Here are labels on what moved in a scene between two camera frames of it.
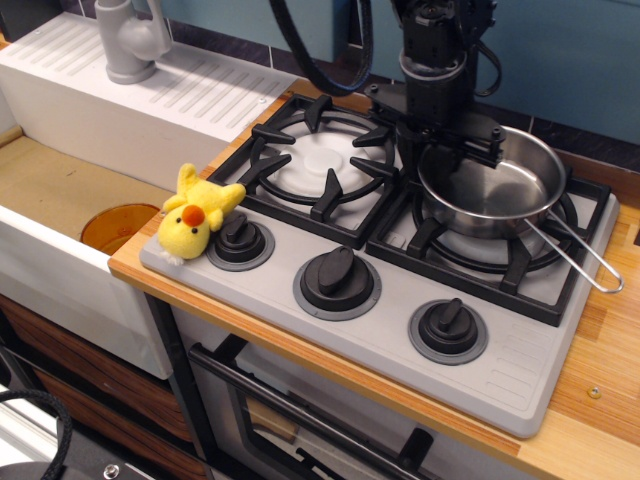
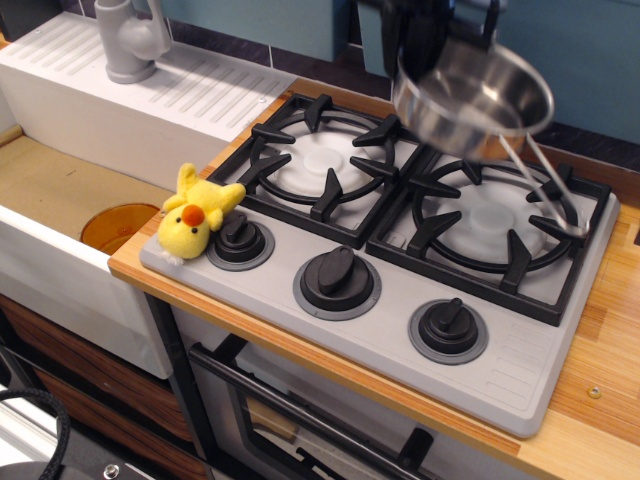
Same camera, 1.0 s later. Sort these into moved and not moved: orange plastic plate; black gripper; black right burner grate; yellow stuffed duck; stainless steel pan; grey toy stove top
Moved: stainless steel pan; black gripper
Not moved: yellow stuffed duck; grey toy stove top; black right burner grate; orange plastic plate
